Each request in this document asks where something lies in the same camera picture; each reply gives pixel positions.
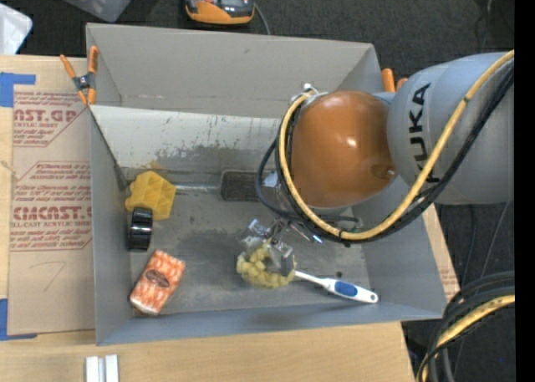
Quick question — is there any yellow toy corn cob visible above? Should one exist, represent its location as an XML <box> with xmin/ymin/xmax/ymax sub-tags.
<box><xmin>236</xmin><ymin>242</ymin><xmax>298</xmax><ymax>289</ymax></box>

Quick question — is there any dark grey flat brush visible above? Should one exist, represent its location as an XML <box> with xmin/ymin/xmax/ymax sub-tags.
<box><xmin>175</xmin><ymin>169</ymin><xmax>263</xmax><ymax>202</ymax></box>

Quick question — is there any grey metal bin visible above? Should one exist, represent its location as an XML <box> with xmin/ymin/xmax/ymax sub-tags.
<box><xmin>85</xmin><ymin>23</ymin><xmax>449</xmax><ymax>347</ymax></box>

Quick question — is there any white and blue toothbrush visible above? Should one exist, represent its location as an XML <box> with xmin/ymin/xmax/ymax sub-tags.
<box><xmin>292</xmin><ymin>269</ymin><xmax>380</xmax><ymax>304</ymax></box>

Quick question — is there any orange and white packet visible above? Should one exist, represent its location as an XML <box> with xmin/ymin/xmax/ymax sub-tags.
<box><xmin>128</xmin><ymin>249</ymin><xmax>187</xmax><ymax>317</ymax></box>

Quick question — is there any brown cardboard board, red print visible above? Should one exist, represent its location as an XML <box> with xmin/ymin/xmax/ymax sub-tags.
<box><xmin>0</xmin><ymin>53</ymin><xmax>461</xmax><ymax>338</ymax></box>

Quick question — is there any black round cap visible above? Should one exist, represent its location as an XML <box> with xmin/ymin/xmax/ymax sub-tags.
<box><xmin>126</xmin><ymin>206</ymin><xmax>155</xmax><ymax>252</ymax></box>

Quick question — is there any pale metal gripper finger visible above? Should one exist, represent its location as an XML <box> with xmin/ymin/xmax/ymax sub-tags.
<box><xmin>267</xmin><ymin>240</ymin><xmax>295</xmax><ymax>278</ymax></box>
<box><xmin>243</xmin><ymin>218</ymin><xmax>269</xmax><ymax>257</ymax></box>

